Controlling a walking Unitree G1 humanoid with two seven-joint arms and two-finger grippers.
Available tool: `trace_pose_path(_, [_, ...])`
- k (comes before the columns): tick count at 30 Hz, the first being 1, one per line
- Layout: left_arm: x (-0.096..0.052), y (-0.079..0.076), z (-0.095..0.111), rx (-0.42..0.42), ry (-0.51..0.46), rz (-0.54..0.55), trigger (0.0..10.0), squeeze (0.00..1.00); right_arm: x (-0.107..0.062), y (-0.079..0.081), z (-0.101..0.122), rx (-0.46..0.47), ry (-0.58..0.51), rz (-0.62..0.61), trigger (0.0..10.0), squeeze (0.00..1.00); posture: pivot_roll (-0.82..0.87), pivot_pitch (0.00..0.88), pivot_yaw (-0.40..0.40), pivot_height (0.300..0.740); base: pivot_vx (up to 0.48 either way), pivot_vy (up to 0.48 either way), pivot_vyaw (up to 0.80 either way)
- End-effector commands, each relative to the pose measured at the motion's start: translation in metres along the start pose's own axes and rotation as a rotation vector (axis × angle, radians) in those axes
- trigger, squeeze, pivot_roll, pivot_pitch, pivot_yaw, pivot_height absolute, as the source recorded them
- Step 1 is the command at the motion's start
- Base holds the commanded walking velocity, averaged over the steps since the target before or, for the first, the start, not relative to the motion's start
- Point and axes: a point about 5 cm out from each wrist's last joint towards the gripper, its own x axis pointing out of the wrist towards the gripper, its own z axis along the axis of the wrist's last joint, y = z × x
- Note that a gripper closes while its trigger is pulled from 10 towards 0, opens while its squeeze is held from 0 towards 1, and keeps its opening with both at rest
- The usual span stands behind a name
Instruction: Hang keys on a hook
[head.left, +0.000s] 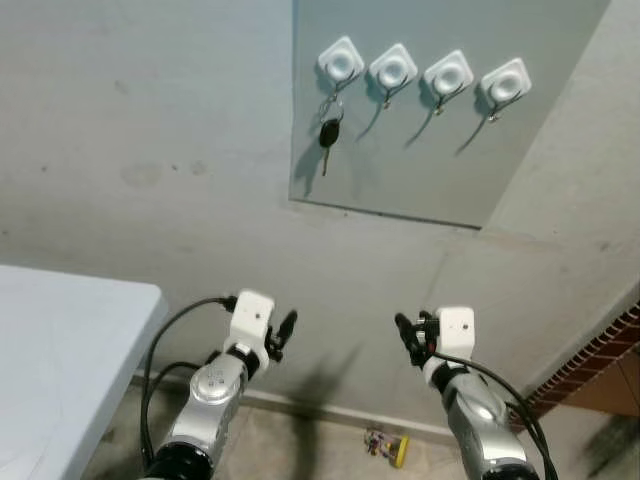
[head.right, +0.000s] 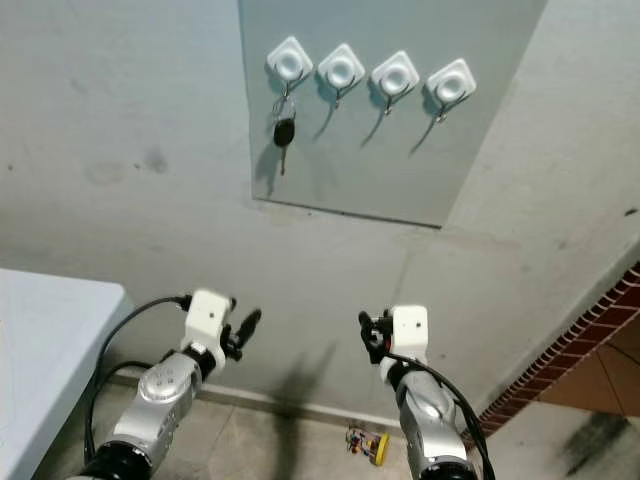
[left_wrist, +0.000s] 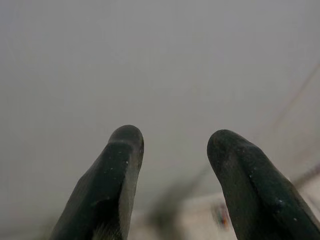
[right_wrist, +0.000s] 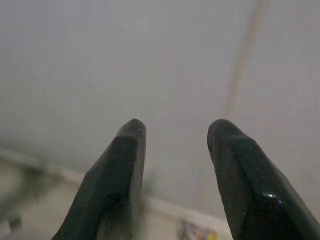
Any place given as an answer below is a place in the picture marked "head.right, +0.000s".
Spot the small yellow floor object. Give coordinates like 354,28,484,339
345,424,391,467

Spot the red brick ledge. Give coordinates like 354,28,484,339
475,262,640,436

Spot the white table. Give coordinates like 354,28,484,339
0,268,129,480

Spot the black car key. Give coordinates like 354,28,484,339
272,95,298,177

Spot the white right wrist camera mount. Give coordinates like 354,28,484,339
390,305,430,359

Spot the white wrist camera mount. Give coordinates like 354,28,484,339
390,305,430,359
182,289,233,353

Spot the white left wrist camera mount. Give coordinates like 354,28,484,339
182,289,233,353

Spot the black left wrist camera cable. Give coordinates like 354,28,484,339
88,294,196,401

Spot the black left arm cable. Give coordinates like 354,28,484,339
85,360,151,463

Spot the white square wall hook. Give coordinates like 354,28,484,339
266,36,315,101
317,43,367,109
424,58,477,123
369,50,421,116

